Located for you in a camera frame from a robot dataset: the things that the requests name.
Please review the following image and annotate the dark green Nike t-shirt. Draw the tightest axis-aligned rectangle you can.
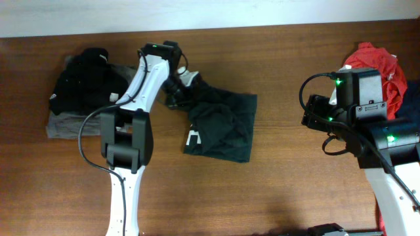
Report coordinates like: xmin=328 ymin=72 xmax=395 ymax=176
xmin=184 ymin=81 xmax=257 ymax=163

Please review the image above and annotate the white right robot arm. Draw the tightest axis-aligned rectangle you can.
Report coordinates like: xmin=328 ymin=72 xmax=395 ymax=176
xmin=300 ymin=68 xmax=419 ymax=235

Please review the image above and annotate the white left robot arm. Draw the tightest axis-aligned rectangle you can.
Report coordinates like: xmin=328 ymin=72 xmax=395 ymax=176
xmin=100 ymin=41 xmax=194 ymax=235

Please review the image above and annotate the red shirt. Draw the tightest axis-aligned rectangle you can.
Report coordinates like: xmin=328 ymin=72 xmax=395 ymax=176
xmin=344 ymin=42 xmax=408 ymax=119

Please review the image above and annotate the navy blue garment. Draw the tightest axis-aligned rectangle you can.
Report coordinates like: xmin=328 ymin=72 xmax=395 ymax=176
xmin=396 ymin=80 xmax=420 ymax=126

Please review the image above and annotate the black folded garment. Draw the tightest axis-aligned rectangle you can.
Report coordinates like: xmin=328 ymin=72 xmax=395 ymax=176
xmin=49 ymin=48 xmax=129 ymax=115

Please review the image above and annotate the grey folded garment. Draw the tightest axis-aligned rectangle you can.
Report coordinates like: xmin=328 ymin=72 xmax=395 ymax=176
xmin=45 ymin=64 xmax=137 ymax=140

